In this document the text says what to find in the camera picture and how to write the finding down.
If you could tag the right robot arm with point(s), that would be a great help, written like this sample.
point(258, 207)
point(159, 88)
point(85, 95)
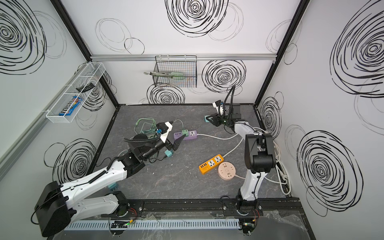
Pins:
point(259, 156)

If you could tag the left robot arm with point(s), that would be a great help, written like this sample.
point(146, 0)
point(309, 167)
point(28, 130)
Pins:
point(61, 204)

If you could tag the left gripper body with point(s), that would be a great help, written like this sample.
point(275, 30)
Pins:
point(167, 144)

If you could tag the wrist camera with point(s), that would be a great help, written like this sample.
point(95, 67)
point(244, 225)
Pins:
point(163, 129)
point(220, 108)

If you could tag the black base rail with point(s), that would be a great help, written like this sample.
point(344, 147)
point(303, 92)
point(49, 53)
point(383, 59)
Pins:
point(225, 206)

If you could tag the purple power strip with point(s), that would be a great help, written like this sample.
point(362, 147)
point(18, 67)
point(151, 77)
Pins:
point(192, 135)

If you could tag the green tongs in basket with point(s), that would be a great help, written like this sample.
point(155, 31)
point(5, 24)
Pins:
point(170, 75)

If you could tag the orange power strip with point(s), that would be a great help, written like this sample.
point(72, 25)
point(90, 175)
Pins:
point(211, 164)

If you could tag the grey slotted cable duct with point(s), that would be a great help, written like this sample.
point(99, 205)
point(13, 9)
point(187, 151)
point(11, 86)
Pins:
point(191, 224)

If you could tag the round pink power strip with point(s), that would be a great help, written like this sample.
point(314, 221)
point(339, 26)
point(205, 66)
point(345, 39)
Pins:
point(226, 171)

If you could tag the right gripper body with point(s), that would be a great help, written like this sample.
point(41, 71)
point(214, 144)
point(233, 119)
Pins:
point(218, 119)

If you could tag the black wire basket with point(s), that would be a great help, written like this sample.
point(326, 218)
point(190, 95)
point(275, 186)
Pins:
point(176, 70)

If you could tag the light green charger plug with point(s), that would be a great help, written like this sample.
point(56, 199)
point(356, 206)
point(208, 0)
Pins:
point(185, 132)

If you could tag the teal charger plug front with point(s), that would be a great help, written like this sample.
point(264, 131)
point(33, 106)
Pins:
point(113, 187)

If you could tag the teal charger plug small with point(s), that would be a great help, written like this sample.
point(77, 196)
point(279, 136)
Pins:
point(208, 119)

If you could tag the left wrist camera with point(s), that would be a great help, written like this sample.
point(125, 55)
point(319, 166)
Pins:
point(163, 129)

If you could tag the blue candy packet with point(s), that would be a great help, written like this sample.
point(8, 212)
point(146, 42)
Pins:
point(71, 106)

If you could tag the white wire shelf basket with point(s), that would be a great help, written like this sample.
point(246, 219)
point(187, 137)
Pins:
point(87, 73)

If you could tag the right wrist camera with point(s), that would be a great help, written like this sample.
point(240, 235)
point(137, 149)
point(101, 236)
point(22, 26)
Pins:
point(220, 108)

